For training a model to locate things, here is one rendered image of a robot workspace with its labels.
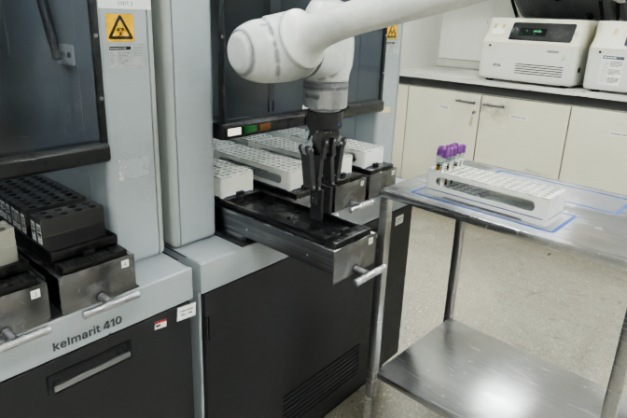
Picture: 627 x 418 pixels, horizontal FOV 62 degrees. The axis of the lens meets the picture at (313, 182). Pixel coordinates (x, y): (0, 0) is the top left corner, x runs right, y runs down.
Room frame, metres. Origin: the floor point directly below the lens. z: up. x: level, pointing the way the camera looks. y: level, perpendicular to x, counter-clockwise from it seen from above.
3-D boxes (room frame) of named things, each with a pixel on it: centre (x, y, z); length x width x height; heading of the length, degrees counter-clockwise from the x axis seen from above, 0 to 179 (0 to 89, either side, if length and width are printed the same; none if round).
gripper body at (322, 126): (1.07, -0.02, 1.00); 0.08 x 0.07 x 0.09; 139
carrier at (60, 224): (0.86, 0.43, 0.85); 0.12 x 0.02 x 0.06; 139
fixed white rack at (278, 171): (1.35, 0.14, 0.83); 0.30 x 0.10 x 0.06; 49
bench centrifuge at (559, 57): (3.28, -1.37, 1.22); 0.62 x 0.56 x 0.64; 137
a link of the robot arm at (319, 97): (1.07, -0.02, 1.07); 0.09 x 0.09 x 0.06
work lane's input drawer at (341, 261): (1.16, 0.15, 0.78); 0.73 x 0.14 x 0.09; 49
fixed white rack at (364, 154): (1.58, -0.06, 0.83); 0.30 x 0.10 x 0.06; 49
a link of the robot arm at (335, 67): (1.06, -0.01, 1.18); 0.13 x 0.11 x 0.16; 141
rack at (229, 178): (1.28, 0.29, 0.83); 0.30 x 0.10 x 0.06; 49
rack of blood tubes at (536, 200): (1.17, -0.42, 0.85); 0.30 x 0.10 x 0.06; 47
